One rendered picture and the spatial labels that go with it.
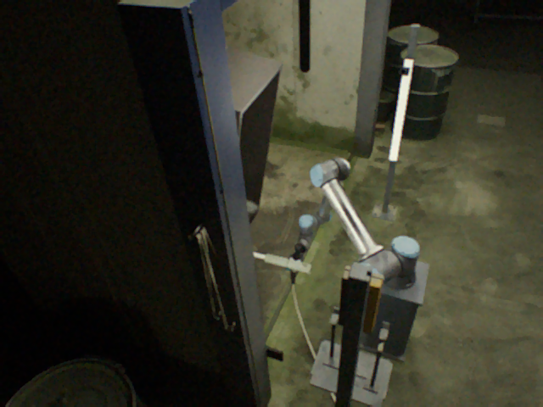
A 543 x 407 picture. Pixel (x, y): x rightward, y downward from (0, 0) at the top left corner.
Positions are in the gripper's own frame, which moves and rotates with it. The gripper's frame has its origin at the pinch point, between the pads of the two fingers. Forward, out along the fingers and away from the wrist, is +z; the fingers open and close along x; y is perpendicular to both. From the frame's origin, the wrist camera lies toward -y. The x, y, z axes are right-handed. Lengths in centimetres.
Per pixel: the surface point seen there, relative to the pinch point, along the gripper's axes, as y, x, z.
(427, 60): -30, -57, -274
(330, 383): -32, -43, 79
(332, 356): -33, -40, 67
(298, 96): -4, 61, -213
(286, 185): 52, 49, -136
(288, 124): 32, 72, -213
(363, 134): 26, -11, -209
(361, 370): -33, -54, 70
